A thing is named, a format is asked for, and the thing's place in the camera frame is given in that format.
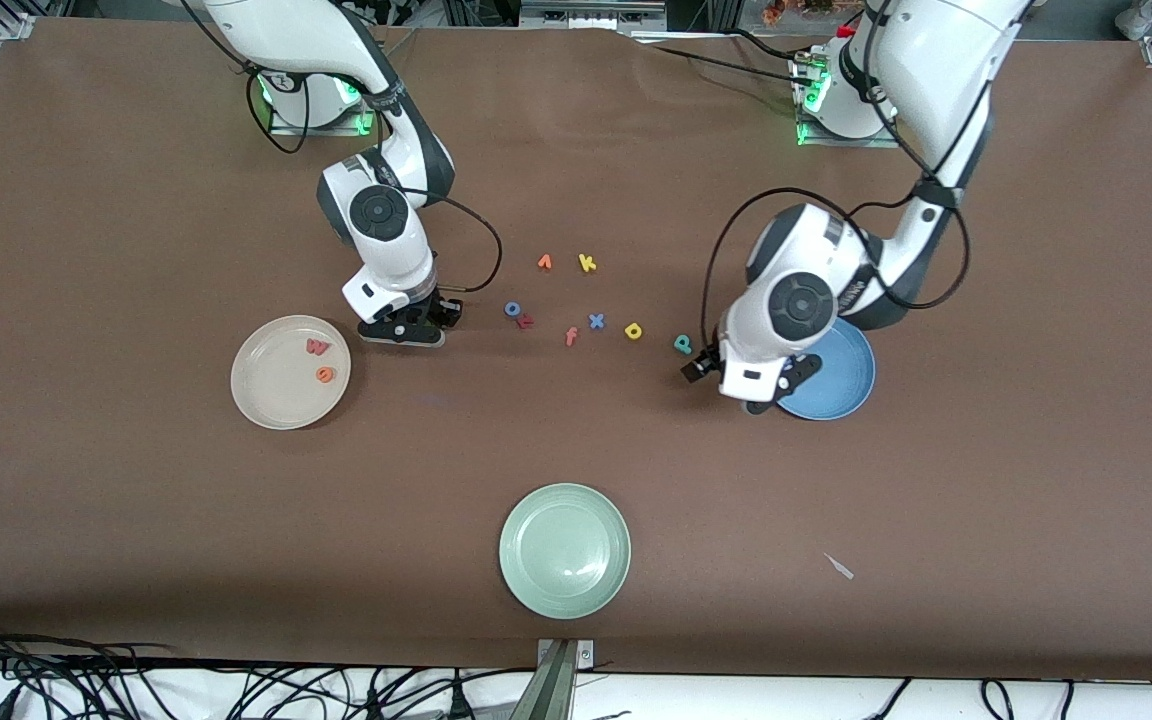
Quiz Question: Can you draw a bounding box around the blue plate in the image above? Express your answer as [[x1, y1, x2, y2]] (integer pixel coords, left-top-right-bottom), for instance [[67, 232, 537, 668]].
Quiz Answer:
[[774, 318, 877, 421]]

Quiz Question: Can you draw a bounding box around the beige brown plate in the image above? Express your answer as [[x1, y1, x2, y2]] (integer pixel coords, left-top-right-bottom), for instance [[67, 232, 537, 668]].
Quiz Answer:
[[230, 315, 352, 431]]

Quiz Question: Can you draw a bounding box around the pale green plate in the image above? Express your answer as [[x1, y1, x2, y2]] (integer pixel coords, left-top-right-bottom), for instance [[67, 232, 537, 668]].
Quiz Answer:
[[498, 483, 632, 620]]

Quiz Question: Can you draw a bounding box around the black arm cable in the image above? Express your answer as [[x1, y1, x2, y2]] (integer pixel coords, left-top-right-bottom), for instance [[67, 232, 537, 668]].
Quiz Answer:
[[700, 0, 973, 349], [241, 0, 505, 295]]

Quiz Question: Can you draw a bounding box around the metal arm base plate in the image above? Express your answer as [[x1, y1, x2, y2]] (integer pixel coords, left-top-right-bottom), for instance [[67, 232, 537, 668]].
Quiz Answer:
[[794, 50, 903, 150], [269, 75, 378, 137]]

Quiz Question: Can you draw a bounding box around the black table cable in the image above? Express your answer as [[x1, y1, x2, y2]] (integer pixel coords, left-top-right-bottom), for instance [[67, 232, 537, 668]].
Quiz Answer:
[[716, 28, 817, 63], [651, 45, 805, 81]]

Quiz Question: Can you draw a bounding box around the metal bracket plate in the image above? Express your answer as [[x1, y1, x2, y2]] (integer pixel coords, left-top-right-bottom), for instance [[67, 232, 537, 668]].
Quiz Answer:
[[537, 638, 595, 669]]

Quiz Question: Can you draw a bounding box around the aluminium frame rail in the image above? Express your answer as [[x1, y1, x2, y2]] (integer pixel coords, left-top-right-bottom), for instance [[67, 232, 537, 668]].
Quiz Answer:
[[521, 0, 668, 22]]

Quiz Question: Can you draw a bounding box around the grey metal camera pole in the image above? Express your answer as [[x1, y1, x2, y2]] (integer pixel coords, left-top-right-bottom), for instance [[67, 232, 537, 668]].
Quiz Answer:
[[508, 640, 577, 720]]

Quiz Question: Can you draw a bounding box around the black floor cable tangle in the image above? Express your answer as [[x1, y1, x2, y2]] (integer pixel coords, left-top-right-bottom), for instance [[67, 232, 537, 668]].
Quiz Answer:
[[0, 618, 182, 720]]

